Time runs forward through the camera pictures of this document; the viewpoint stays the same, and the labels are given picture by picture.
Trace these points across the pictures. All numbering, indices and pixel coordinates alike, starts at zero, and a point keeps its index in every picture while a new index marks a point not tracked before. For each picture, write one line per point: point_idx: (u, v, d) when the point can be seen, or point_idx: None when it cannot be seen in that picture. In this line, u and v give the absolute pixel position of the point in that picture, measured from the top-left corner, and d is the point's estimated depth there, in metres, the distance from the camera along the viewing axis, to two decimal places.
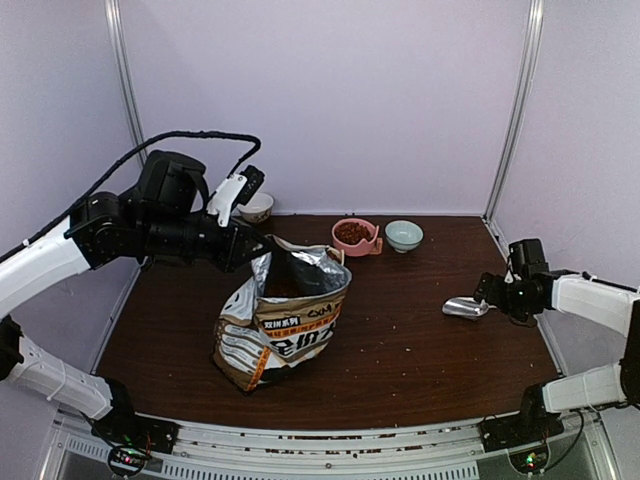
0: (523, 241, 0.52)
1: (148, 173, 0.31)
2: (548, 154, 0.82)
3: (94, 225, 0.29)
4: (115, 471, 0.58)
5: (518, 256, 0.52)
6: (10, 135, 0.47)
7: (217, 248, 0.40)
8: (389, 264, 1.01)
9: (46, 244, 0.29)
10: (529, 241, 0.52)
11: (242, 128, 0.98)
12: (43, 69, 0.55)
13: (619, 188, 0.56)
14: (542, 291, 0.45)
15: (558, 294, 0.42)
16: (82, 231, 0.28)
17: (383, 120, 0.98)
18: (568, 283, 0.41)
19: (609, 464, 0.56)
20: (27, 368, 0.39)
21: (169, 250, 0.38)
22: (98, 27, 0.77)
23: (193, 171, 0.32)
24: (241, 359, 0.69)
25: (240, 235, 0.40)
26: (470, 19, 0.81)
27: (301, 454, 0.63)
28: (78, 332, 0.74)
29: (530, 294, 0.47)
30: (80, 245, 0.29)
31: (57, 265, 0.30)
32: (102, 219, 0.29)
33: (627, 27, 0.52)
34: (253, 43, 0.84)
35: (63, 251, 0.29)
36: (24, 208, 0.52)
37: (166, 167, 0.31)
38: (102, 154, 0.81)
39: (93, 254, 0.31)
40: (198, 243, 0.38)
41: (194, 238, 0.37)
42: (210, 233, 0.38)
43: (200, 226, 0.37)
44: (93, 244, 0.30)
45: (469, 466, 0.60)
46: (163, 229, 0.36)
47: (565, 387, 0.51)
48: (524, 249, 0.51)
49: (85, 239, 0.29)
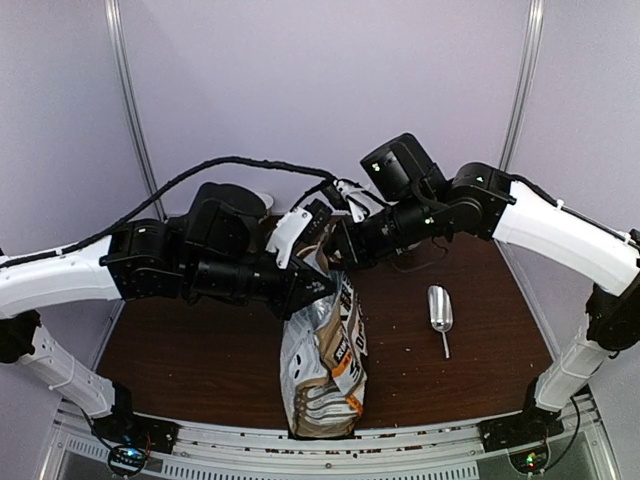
0: (393, 151, 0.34)
1: (198, 212, 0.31)
2: (549, 155, 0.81)
3: (132, 262, 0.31)
4: (115, 471, 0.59)
5: (397, 173, 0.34)
6: (13, 135, 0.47)
7: (273, 289, 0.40)
8: (389, 265, 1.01)
9: (81, 264, 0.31)
10: (396, 143, 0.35)
11: (242, 128, 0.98)
12: (44, 71, 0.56)
13: (616, 187, 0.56)
14: (481, 207, 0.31)
15: (505, 228, 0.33)
16: (118, 263, 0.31)
17: (383, 120, 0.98)
18: (522, 214, 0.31)
19: (608, 463, 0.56)
20: (37, 360, 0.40)
21: (220, 290, 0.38)
22: (98, 27, 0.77)
23: (246, 217, 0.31)
24: (336, 413, 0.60)
25: (299, 278, 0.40)
26: (468, 21, 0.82)
27: (301, 454, 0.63)
28: (79, 333, 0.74)
29: (463, 222, 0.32)
30: (113, 274, 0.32)
31: (81, 284, 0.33)
32: (145, 257, 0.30)
33: (624, 29, 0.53)
34: (253, 43, 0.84)
35: (93, 274, 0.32)
36: (25, 210, 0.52)
37: (218, 207, 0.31)
38: (102, 155, 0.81)
39: (126, 284, 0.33)
40: (253, 282, 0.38)
41: (247, 278, 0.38)
42: (265, 273, 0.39)
43: (256, 264, 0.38)
44: (127, 277, 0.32)
45: (470, 466, 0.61)
46: (208, 266, 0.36)
47: (559, 384, 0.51)
48: (398, 162, 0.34)
49: (121, 271, 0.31)
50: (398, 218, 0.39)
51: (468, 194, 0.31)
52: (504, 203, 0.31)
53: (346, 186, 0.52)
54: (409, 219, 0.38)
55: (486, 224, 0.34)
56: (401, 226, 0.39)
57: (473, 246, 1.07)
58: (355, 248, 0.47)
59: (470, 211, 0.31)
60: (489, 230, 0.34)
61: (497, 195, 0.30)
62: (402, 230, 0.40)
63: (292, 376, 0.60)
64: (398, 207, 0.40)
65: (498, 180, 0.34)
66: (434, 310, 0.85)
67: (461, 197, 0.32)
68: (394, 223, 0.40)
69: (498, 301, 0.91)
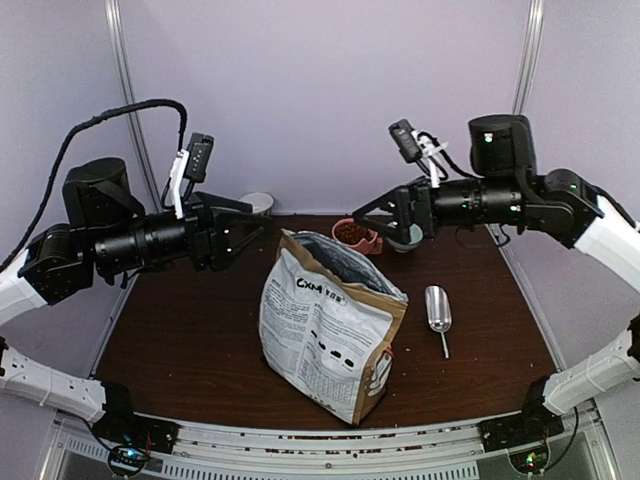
0: (515, 125, 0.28)
1: (65, 200, 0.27)
2: (548, 156, 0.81)
3: (40, 268, 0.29)
4: (115, 471, 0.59)
5: (503, 150, 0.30)
6: (12, 135, 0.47)
7: (186, 247, 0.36)
8: (389, 265, 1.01)
9: (3, 280, 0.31)
10: (516, 118, 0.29)
11: (241, 128, 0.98)
12: (43, 73, 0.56)
13: (617, 187, 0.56)
14: (573, 212, 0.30)
15: (588, 239, 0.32)
16: (31, 273, 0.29)
17: (383, 120, 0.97)
18: (612, 230, 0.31)
19: (608, 462, 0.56)
20: (10, 378, 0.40)
21: (133, 265, 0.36)
22: (97, 28, 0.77)
23: (98, 184, 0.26)
24: (383, 365, 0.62)
25: (196, 228, 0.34)
26: (468, 22, 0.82)
27: (301, 454, 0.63)
28: (78, 334, 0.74)
29: (551, 224, 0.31)
30: (32, 284, 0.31)
31: (18, 300, 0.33)
32: (46, 262, 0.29)
33: (624, 30, 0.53)
34: (252, 44, 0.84)
35: (17, 288, 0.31)
36: (25, 210, 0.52)
37: (69, 188, 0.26)
38: (101, 155, 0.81)
39: (48, 290, 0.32)
40: (155, 247, 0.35)
41: (146, 244, 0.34)
42: (162, 233, 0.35)
43: (150, 227, 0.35)
44: (45, 282, 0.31)
45: (469, 466, 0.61)
46: (106, 246, 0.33)
47: (572, 389, 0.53)
48: (512, 140, 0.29)
49: (36, 278, 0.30)
50: (485, 197, 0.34)
51: (562, 197, 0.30)
52: (595, 214, 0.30)
53: (431, 142, 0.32)
54: (500, 201, 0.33)
55: (570, 233, 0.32)
56: (488, 207, 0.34)
57: (463, 236, 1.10)
58: (432, 218, 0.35)
59: (562, 213, 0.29)
60: (573, 238, 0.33)
61: (590, 205, 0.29)
62: (487, 213, 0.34)
63: (348, 370, 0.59)
64: (487, 184, 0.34)
65: (588, 191, 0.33)
66: (432, 309, 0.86)
67: (557, 197, 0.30)
68: (479, 200, 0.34)
69: (498, 301, 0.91)
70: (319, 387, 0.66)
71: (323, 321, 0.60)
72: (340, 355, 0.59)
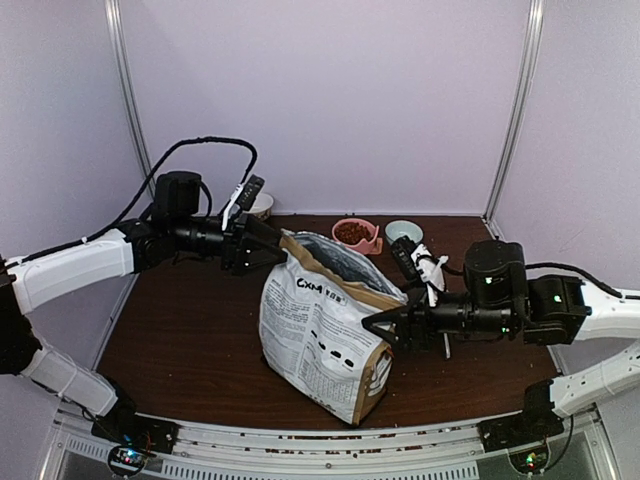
0: (513, 267, 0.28)
1: (162, 190, 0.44)
2: (549, 156, 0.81)
3: (142, 242, 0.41)
4: (115, 471, 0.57)
5: (502, 286, 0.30)
6: (14, 138, 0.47)
7: (219, 248, 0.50)
8: (388, 265, 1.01)
9: (108, 243, 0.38)
10: (505, 250, 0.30)
11: (242, 126, 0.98)
12: (44, 72, 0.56)
13: (616, 186, 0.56)
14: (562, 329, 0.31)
15: (585, 331, 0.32)
16: (139, 241, 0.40)
17: (383, 119, 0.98)
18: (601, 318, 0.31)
19: (609, 463, 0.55)
20: (46, 356, 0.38)
21: (185, 248, 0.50)
22: (98, 27, 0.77)
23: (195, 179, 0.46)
24: (383, 368, 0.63)
25: (232, 239, 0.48)
26: (468, 22, 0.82)
27: (301, 453, 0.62)
28: (81, 333, 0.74)
29: (547, 338, 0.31)
30: (133, 250, 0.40)
31: (107, 265, 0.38)
32: (146, 236, 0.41)
33: (625, 29, 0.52)
34: (252, 44, 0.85)
35: (122, 251, 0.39)
36: (26, 212, 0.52)
37: (176, 182, 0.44)
38: (101, 153, 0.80)
39: (140, 257, 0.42)
40: (204, 242, 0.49)
41: (197, 237, 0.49)
42: (209, 232, 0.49)
43: (202, 228, 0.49)
44: (142, 249, 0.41)
45: (469, 466, 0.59)
46: (180, 231, 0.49)
47: (585, 396, 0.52)
48: (509, 278, 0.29)
49: (139, 246, 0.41)
50: (477, 311, 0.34)
51: (552, 317, 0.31)
52: (584, 316, 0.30)
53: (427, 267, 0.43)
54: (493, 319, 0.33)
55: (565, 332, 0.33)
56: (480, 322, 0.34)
57: (461, 237, 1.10)
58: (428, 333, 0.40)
59: (556, 330, 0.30)
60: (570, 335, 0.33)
61: (578, 311, 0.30)
62: (481, 325, 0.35)
63: (348, 370, 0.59)
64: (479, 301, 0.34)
65: (567, 287, 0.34)
66: None
67: (546, 318, 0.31)
68: (472, 314, 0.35)
69: None
70: (319, 387, 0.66)
71: (323, 321, 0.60)
72: (340, 355, 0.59)
